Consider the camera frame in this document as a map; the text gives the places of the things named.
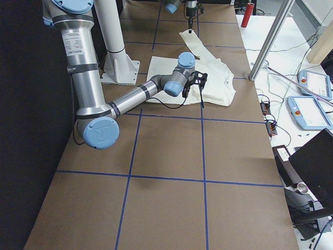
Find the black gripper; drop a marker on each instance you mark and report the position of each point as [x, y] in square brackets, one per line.
[186, 90]
[190, 8]

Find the cream white long-sleeve shirt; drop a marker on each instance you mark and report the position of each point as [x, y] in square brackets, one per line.
[218, 88]

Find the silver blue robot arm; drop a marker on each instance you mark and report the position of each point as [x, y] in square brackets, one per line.
[173, 5]
[95, 119]

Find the red cylindrical bottle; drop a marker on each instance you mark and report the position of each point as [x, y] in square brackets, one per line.
[248, 12]

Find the black orange connector box far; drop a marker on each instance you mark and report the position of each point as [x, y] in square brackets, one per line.
[265, 107]

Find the black orange connector box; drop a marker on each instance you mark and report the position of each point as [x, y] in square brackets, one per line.
[265, 107]
[271, 128]

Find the black orange connector box near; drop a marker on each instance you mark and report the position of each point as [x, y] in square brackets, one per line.
[271, 128]

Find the near blue teach pendant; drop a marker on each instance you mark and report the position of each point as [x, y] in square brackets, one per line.
[308, 113]

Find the blue teach pendant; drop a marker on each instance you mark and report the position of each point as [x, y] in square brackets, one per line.
[308, 113]
[318, 83]

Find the black computer tower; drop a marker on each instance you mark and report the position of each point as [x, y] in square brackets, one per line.
[299, 200]

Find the far blue teach pendant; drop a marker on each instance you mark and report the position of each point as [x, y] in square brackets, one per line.
[318, 83]

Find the black monitor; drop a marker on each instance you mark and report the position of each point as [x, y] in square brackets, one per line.
[313, 164]

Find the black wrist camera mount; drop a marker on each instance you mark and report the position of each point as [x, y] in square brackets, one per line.
[200, 79]

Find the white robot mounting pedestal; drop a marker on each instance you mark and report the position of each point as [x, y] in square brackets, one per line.
[118, 67]

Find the aluminium frame post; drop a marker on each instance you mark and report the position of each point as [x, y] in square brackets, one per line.
[271, 37]

